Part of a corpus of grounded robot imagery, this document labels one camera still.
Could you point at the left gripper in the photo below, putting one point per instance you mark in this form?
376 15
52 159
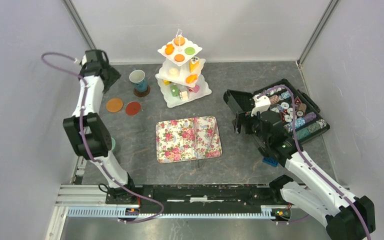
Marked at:
115 76

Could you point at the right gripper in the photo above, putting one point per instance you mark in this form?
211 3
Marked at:
242 118

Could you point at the white and blue mug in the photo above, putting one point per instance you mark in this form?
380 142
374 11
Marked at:
138 79

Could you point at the pink toy cake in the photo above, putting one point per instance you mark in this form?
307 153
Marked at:
194 89

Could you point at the pink metal tongs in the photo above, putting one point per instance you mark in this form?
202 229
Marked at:
207 142

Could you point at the cream cupcake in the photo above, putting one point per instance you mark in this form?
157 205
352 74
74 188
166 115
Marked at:
173 72

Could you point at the green toy cake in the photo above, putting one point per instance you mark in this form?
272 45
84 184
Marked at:
174 90

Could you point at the green macaron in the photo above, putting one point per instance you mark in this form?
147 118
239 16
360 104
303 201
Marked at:
189 51

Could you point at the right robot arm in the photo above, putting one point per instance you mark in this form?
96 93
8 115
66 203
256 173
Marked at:
344 215

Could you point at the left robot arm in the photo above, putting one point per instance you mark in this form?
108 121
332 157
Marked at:
88 135

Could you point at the orange blue chip stack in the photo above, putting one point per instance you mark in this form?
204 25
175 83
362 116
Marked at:
274 99

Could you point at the blue toy brick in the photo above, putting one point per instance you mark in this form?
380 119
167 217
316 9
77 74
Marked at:
270 161

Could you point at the light blue chip stack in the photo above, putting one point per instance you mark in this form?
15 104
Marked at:
299 122

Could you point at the orange round coaster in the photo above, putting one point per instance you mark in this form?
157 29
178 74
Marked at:
114 105

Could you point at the black poker chip case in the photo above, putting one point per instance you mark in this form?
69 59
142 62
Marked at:
277 116

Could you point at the green blue chip stack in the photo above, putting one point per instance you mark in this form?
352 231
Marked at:
311 129

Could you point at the brown 100 chip stack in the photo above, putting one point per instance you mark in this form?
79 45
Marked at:
301 110

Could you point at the dark brown round coaster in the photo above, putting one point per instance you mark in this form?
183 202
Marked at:
142 93

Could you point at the purple chip stack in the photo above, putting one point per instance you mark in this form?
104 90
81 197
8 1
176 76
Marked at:
309 117

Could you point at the red round coaster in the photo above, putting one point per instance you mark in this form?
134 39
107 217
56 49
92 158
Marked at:
133 108

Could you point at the floral rectangular tray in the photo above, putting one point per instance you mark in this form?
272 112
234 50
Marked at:
175 140

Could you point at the mint green cup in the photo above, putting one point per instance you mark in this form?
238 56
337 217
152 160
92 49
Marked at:
113 144

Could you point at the white three-tier dessert stand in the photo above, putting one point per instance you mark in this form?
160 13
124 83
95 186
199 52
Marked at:
184 68

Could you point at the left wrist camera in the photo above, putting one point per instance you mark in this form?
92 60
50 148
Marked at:
80 61

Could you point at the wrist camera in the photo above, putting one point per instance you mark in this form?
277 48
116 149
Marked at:
261 104
80 61

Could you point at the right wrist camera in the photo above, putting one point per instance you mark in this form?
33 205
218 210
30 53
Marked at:
261 104

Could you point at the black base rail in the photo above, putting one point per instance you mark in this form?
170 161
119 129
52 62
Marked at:
193 199

